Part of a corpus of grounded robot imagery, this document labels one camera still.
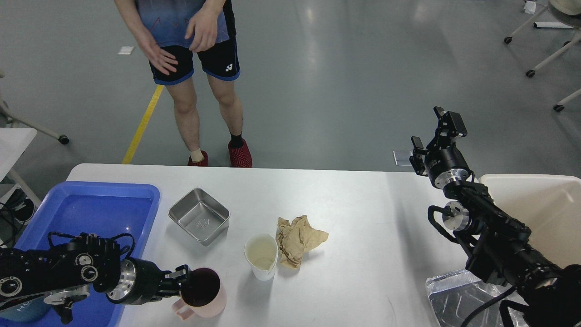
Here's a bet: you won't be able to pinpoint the crumpled brown paper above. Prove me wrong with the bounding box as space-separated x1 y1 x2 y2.
275 215 329 269

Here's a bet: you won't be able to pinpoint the standing person in shorts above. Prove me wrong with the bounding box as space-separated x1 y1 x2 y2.
115 0 253 168

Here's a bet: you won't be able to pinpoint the person's right hand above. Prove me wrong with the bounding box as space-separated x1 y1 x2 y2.
139 40 178 76

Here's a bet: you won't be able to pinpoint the aluminium foil tray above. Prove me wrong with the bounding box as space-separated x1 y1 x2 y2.
426 269 529 327

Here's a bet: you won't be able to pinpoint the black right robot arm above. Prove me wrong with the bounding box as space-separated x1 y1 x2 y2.
409 106 581 327

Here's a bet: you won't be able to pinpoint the blue plastic bin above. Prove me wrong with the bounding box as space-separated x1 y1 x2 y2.
0 181 161 327

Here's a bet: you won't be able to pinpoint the black cables on floor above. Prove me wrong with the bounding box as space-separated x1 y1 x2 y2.
0 188 36 259

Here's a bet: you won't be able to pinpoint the beige plastic bin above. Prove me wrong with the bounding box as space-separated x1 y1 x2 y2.
480 174 581 268

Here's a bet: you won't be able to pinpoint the grey chair leg with caster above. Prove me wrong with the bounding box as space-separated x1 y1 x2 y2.
0 94 70 145

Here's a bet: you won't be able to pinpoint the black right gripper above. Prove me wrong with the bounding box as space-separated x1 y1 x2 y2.
409 106 472 189

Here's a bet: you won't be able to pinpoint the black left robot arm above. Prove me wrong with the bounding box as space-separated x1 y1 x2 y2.
0 232 191 324

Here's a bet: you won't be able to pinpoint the person's left hand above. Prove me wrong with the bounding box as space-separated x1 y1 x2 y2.
185 8 220 53

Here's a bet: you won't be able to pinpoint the white paper cup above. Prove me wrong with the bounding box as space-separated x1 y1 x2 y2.
244 233 279 281

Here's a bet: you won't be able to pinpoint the white side table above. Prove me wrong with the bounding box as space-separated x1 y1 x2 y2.
0 128 41 207

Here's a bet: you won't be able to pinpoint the pink plastic mug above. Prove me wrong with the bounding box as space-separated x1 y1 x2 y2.
172 267 227 320

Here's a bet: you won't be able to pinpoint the white rolling chair base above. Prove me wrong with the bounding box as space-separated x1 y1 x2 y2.
504 0 581 113

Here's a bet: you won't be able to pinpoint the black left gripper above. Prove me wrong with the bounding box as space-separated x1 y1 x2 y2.
106 258 191 306

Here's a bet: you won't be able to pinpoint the square stainless steel tray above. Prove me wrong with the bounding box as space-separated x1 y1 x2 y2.
168 188 230 247

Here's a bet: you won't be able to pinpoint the dark blue HOME mug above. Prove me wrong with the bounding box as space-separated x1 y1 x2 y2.
0 297 51 323

